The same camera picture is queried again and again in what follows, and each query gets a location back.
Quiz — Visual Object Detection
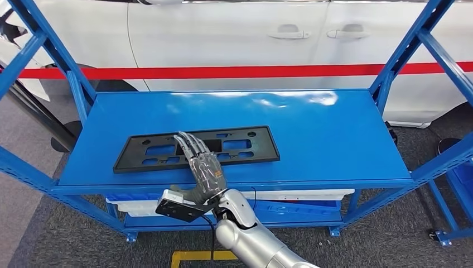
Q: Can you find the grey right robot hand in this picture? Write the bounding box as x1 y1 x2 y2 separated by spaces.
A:
170 131 228 206

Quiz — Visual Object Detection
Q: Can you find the black plastic plate frame part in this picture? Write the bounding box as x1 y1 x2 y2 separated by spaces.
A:
112 126 281 175

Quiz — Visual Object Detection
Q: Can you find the blue metal shelf rack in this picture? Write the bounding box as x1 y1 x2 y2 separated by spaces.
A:
0 0 473 245
428 162 473 248

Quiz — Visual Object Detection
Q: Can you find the blue plastic crate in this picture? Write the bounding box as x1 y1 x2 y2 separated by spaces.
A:
105 193 163 202
448 162 473 213
253 199 344 219

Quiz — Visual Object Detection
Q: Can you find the red barrier belt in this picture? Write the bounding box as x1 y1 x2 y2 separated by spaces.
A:
16 61 473 80

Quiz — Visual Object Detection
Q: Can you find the white car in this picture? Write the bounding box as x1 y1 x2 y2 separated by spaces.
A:
0 0 473 130

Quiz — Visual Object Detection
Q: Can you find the dark belt stanchion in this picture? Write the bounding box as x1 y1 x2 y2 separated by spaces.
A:
5 79 84 153

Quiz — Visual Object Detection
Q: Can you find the black round stanchion base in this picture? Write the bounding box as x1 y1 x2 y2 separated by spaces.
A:
437 137 464 155

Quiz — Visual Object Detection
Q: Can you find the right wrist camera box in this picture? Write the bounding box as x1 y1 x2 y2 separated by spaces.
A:
155 189 209 223

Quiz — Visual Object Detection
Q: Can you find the black camera cable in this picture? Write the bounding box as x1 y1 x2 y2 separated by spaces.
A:
199 213 219 268

